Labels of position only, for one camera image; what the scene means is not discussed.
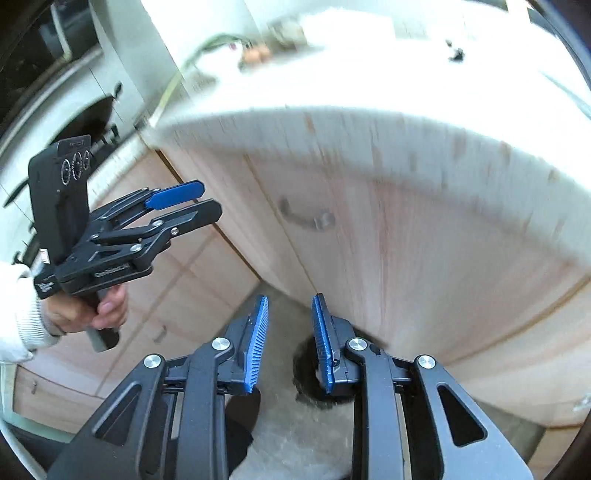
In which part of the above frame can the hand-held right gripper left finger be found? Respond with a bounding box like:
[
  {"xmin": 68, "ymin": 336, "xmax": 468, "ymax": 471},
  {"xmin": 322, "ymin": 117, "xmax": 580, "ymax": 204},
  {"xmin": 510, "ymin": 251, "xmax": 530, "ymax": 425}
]
[{"xmin": 46, "ymin": 295, "xmax": 269, "ymax": 480}]

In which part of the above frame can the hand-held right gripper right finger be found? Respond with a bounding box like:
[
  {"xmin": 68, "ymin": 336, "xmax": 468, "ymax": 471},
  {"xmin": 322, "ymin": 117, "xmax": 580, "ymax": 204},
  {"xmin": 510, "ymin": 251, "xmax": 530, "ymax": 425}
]
[{"xmin": 311, "ymin": 294, "xmax": 534, "ymax": 480}]

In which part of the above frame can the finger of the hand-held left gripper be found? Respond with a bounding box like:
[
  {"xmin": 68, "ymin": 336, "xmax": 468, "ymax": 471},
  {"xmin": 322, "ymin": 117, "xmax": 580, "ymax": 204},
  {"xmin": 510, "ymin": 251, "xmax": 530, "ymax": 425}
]
[
  {"xmin": 90, "ymin": 181, "xmax": 205, "ymax": 232},
  {"xmin": 90, "ymin": 198, "xmax": 223, "ymax": 268}
]

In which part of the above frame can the black trash bin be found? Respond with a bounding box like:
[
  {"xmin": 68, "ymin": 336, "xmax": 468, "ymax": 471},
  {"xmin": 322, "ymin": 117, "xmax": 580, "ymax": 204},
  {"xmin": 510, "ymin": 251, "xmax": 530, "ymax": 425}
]
[{"xmin": 292, "ymin": 335, "xmax": 356, "ymax": 409}]

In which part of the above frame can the person's left hand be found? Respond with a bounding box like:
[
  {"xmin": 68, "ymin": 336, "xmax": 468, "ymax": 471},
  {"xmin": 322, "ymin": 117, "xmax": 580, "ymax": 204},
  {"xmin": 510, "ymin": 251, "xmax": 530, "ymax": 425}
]
[{"xmin": 46, "ymin": 284, "xmax": 129, "ymax": 334}]

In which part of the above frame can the green scallion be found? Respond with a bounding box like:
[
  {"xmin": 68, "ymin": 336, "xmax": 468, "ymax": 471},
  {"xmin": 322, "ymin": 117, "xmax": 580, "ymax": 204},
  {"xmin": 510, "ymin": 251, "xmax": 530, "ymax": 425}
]
[{"xmin": 159, "ymin": 34, "xmax": 241, "ymax": 112}]

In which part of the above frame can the wooden base cabinet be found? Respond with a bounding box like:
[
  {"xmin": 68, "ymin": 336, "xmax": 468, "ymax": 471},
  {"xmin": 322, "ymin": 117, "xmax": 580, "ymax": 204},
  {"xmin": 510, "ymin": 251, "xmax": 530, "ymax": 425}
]
[{"xmin": 11, "ymin": 115, "xmax": 591, "ymax": 444}]

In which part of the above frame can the floral ceramic bowl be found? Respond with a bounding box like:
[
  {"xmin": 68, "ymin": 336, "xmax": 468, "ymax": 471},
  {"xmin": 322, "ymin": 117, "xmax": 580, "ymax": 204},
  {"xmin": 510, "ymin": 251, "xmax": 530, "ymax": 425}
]
[{"xmin": 268, "ymin": 21, "xmax": 308, "ymax": 49}]

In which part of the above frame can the long metal cabinet handle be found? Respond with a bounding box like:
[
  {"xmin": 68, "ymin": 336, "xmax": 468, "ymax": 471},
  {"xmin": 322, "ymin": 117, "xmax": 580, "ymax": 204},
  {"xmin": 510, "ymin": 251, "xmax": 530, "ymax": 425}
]
[{"xmin": 277, "ymin": 196, "xmax": 334, "ymax": 232}]

